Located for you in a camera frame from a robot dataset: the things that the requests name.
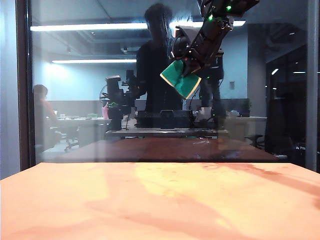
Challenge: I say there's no large glass window pane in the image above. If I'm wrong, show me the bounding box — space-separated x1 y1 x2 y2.
26 0 312 164

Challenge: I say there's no grey window frame post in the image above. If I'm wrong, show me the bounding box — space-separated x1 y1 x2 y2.
305 0 320 174

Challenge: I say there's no green and yellow sponge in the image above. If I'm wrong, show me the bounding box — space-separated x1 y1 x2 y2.
159 60 203 100

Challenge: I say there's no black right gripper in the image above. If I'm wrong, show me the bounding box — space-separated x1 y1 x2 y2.
171 15 235 78

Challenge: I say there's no dark brown window frame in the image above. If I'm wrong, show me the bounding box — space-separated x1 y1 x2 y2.
14 0 36 171

